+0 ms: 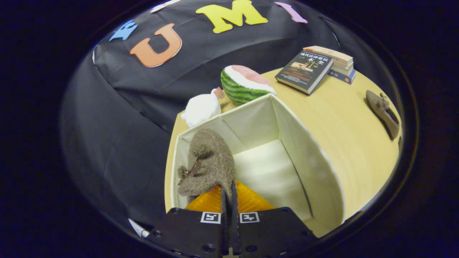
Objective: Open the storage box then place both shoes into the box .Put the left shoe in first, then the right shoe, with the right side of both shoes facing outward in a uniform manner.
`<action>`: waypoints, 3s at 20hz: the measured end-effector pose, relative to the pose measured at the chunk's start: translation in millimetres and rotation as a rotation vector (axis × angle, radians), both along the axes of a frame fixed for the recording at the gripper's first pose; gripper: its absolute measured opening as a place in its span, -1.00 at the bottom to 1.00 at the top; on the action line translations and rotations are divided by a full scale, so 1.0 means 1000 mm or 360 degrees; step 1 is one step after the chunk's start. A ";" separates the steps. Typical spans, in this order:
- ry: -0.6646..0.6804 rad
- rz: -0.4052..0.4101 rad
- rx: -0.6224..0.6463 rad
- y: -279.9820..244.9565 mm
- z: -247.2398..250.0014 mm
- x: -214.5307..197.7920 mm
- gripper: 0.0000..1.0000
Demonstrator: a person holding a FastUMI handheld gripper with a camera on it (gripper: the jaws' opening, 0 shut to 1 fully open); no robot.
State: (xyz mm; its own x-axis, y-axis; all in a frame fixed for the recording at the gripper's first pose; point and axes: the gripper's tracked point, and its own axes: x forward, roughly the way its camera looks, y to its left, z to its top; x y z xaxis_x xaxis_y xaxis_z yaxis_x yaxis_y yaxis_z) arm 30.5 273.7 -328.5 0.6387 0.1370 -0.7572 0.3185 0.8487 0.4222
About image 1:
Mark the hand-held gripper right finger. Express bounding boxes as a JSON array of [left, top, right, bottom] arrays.
[[231, 180, 319, 258]]

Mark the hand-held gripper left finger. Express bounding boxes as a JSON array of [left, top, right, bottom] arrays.
[[146, 183, 230, 258]]

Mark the white fabric storage box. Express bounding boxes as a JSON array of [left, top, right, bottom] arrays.
[[170, 93, 345, 238]]

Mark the brown felt pompom shoe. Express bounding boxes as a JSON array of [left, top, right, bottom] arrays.
[[177, 129, 236, 205], [365, 90, 400, 140]]

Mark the white plush toy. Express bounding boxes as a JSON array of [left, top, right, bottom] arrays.
[[180, 88, 226, 128]]

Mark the watermelon slice plush toy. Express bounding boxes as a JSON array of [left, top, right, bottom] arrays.
[[220, 65, 277, 105]]

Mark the black cover book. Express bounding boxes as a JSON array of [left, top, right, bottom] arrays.
[[275, 50, 334, 96]]

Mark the blue cover book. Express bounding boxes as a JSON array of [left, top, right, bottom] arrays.
[[327, 69, 356, 85]]

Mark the cream cover book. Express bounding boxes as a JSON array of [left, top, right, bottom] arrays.
[[330, 63, 355, 77]]

